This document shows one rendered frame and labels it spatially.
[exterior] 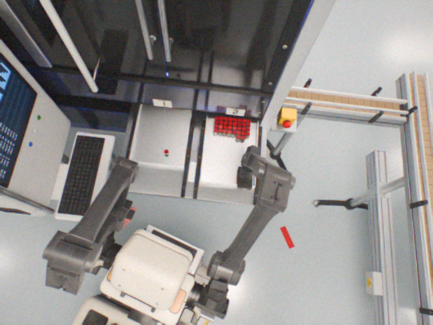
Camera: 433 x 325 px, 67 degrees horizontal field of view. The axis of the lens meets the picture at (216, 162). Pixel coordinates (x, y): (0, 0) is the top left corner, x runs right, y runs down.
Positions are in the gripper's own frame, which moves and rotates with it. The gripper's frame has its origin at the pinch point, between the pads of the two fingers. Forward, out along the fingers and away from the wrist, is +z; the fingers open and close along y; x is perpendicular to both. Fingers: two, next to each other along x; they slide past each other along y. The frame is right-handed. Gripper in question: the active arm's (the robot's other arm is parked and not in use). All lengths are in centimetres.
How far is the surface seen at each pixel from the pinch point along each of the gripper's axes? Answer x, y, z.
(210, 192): 14.3, -3.0, 4.5
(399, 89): -83, 64, -7
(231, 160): 5.5, 13.7, 1.3
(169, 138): 37.1, 21.2, -0.1
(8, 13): 86, 23, -63
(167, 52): 33, 16, -60
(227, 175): 6.8, 5.8, 2.7
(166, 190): 34.8, -4.2, 4.7
